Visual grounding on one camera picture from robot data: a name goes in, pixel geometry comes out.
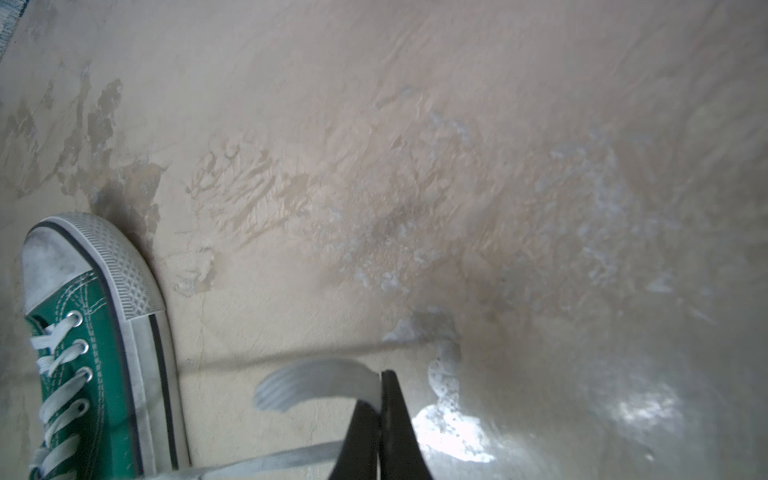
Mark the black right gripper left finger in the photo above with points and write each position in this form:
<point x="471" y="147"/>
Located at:
<point x="358" y="457"/>

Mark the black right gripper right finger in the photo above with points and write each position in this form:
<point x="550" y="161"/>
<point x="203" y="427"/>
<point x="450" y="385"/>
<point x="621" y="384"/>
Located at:
<point x="399" y="452"/>

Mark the white shoelace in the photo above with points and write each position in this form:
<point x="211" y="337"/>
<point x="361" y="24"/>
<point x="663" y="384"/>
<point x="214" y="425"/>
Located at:
<point x="312" y="381"/>

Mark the green canvas sneaker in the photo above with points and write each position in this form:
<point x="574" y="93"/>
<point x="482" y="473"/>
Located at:
<point x="111" y="406"/>

